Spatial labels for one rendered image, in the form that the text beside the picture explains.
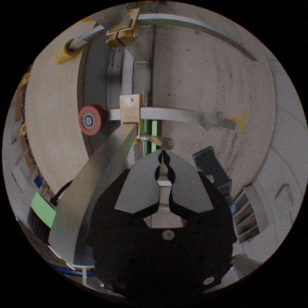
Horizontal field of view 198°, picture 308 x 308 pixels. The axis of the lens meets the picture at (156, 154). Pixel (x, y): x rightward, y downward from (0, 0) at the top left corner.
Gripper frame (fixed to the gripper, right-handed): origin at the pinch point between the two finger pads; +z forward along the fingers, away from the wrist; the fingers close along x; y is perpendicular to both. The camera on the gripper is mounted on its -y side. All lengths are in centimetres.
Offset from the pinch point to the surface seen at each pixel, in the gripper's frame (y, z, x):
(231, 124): -1.7, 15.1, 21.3
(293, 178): 32, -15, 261
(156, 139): 0.7, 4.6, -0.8
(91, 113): -3.3, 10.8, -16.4
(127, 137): 1.0, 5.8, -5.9
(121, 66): -23.2, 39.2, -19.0
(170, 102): 0, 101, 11
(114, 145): 0.7, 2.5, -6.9
